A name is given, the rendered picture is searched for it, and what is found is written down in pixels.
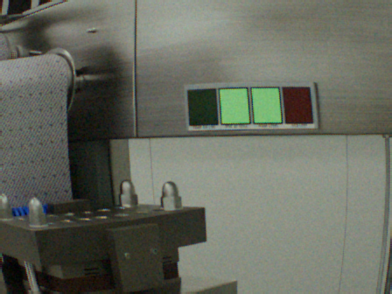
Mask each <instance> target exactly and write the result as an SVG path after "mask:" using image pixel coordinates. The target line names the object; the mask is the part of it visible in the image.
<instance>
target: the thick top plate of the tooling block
mask: <svg viewBox="0 0 392 294"><path fill-rule="evenodd" d="M139 204H140V203H139ZM160 207H161V205H145V204H140V206H136V207H120V206H118V205H117V206H105V207H103V206H100V207H97V208H93V207H92V208H90V209H91V210H90V211H88V210H87V211H83V212H82V211H79V212H72V213H59V214H56V213H44V215H45V220H46V224H47V226H48V227H41V228H39V227H30V226H29V224H30V218H29V215H21V216H16V217H15V216H13V218H14V220H11V221H8V220H7V221H3V220H0V253H3V254H5V255H7V256H12V257H14V258H18V259H19V260H22V261H27V262H28V263H34V264H35V265H38V266H42V267H43V266H50V265H51V266H53V265H61V264H69V263H84V262H89V261H90V262H92V261H97V260H99V261H100V260H106V259H109V251H108V243H107V240H106V231H105V229H109V228H122V227H126V226H127V227H129V226H134V225H142V224H145V223H148V224H157V226H158V235H159V239H160V251H164V250H167V249H176V248H179V247H187V246H190V245H193V244H197V243H203V242H207V233H206V230H207V220H206V209H205V208H204V207H191V206H182V207H183V209H179V210H172V211H165V210H163V211H162V210H160Z"/></svg>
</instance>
